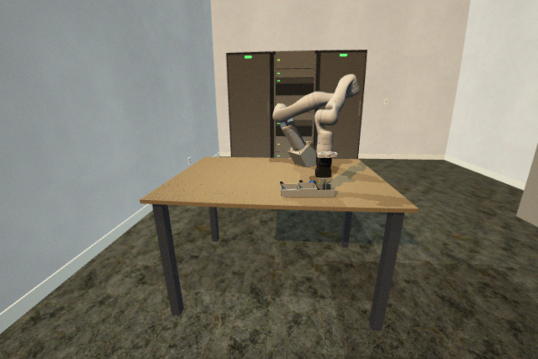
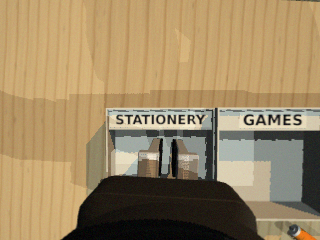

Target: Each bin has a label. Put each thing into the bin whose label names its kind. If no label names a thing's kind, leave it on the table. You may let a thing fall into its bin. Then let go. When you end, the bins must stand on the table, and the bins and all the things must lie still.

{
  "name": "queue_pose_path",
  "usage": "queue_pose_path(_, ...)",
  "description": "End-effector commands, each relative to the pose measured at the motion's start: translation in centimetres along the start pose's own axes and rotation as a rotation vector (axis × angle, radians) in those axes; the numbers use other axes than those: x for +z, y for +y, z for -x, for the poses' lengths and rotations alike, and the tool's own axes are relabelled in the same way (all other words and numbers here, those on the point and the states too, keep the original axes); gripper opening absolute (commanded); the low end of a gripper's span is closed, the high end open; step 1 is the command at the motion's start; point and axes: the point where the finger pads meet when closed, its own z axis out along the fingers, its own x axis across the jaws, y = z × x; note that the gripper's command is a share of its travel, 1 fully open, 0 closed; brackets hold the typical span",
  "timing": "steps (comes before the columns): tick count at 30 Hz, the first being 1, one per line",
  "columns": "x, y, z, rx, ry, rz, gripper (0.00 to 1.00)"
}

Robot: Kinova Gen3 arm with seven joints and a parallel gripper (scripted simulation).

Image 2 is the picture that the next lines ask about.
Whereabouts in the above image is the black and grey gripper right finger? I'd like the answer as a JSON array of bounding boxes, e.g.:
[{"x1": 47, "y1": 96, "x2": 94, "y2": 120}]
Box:
[{"x1": 171, "y1": 139, "x2": 199, "y2": 180}]

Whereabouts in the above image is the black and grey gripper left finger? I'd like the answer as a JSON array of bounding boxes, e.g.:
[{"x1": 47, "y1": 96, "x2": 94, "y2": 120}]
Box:
[{"x1": 137, "y1": 138, "x2": 163, "y2": 178}]

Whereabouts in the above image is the orange aaa battery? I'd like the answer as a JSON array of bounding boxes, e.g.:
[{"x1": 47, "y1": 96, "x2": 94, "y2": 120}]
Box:
[{"x1": 289, "y1": 224, "x2": 316, "y2": 240}]

